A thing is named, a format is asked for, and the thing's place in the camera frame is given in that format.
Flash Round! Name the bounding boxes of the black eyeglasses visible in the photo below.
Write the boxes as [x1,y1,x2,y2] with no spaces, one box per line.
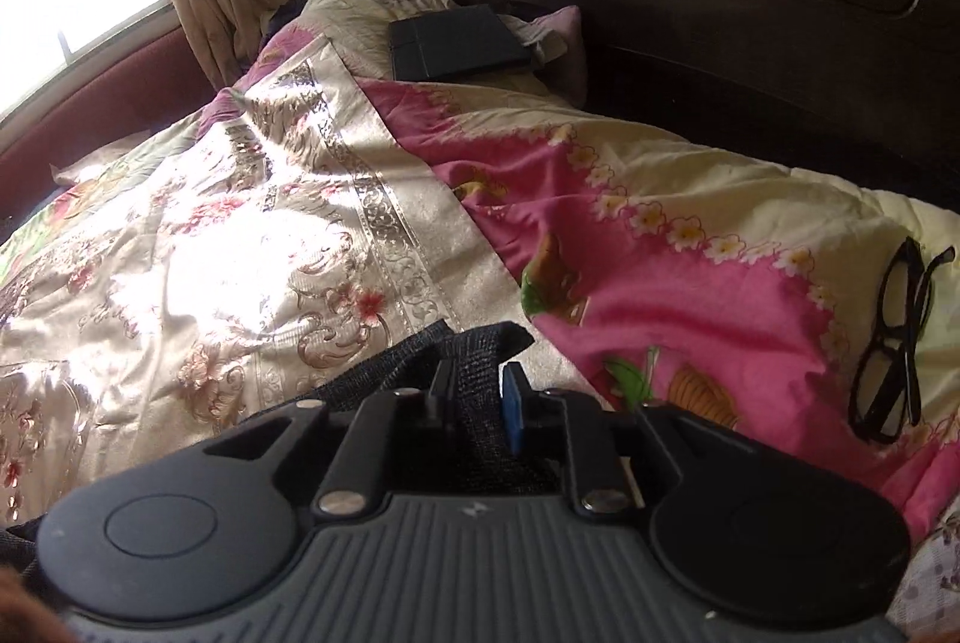
[848,237,957,446]

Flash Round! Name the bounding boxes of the pink floral blanket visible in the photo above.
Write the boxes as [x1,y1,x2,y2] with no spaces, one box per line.
[359,4,960,548]

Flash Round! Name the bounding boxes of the floral bed cover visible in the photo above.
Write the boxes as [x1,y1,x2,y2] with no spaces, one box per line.
[2,0,523,526]

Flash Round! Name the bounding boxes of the maroon padded headboard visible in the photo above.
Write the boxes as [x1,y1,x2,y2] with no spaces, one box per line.
[2,30,215,237]

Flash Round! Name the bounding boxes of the black folded wallet case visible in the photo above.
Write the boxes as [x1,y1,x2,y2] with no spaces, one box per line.
[387,5,530,82]

